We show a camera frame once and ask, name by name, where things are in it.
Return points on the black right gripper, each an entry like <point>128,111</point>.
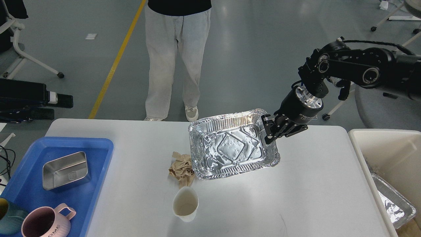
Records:
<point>300,107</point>

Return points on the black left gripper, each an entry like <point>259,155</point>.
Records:
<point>17,94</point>

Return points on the aluminium foil tray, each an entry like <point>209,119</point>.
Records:
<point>230,144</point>

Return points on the stainless steel rectangular box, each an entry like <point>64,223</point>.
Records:
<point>66,172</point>

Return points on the white paper cup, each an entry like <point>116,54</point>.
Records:
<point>185,204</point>

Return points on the pink ribbed HOME mug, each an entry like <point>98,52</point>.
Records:
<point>46,221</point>

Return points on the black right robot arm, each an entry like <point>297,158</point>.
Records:
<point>397,73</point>

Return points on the white side table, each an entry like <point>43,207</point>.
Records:
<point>5,137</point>

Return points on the white chair left background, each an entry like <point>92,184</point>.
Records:
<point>20,57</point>

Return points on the blue plastic tray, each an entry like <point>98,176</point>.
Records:
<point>25,187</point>

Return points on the crumpled brown paper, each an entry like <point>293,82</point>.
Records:
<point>181,169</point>

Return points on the beige plastic bin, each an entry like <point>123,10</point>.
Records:
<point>395,156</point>

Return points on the white chair legs top right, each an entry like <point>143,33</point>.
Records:
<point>400,21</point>

